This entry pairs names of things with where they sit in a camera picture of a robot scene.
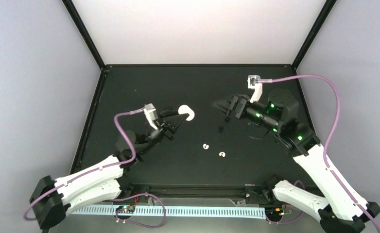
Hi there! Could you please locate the black vertical frame post right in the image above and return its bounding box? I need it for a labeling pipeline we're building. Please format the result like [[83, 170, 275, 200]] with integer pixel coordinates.
[[292, 0, 337, 71]]

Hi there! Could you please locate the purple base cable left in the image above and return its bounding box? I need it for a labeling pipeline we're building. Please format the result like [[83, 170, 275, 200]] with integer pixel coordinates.
[[109, 193, 167, 229]]

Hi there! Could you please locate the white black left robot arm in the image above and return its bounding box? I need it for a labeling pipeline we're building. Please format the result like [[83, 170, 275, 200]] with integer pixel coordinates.
[[23, 104, 195, 230]]

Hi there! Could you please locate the black vertical frame post left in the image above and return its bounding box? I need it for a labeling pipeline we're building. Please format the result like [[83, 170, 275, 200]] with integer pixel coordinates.
[[62, 0, 106, 71]]

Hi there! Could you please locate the small circuit board right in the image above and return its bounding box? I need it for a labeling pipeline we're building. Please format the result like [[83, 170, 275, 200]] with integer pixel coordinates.
[[265, 208, 293, 216]]

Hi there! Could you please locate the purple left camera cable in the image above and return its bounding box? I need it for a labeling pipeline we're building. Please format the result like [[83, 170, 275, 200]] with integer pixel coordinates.
[[23, 109, 145, 222]]

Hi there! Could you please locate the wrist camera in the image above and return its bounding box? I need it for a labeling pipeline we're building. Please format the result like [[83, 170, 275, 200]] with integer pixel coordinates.
[[143, 103, 158, 130], [247, 75, 263, 103]]

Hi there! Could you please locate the small circuit board left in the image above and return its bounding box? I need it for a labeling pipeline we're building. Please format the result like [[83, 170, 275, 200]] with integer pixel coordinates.
[[116, 205, 136, 215]]

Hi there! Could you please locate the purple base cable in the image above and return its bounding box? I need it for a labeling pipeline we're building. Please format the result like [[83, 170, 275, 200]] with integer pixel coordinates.
[[109, 193, 167, 229], [266, 180, 306, 225]]

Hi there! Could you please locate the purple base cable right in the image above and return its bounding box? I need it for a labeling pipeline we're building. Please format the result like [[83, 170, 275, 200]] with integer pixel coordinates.
[[266, 180, 306, 225]]

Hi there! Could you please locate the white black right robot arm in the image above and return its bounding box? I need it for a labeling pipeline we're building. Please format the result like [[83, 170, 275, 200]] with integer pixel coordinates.
[[213, 89, 380, 233]]

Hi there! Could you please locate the black front rail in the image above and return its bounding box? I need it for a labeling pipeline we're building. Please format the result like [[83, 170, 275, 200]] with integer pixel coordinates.
[[132, 184, 266, 199]]

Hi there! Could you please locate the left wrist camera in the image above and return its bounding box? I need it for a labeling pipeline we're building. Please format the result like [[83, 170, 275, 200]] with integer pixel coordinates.
[[143, 103, 158, 130]]

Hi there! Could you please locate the white earbud charging case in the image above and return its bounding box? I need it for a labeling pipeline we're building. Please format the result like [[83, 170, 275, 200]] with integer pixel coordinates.
[[178, 104, 195, 121]]

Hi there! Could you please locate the white slotted cable duct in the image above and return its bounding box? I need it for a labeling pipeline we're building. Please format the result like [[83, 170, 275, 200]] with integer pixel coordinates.
[[72, 204, 266, 219]]

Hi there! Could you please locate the small circuit board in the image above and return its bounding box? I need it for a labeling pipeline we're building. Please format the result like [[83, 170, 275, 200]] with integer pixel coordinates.
[[116, 205, 136, 215], [265, 208, 293, 216]]

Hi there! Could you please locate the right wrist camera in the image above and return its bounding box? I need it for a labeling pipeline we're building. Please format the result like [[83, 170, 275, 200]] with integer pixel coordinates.
[[247, 75, 263, 103]]

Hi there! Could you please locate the black vertical frame post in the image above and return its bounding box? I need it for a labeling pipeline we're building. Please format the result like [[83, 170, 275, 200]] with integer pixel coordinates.
[[292, 0, 337, 71], [62, 0, 106, 71]]

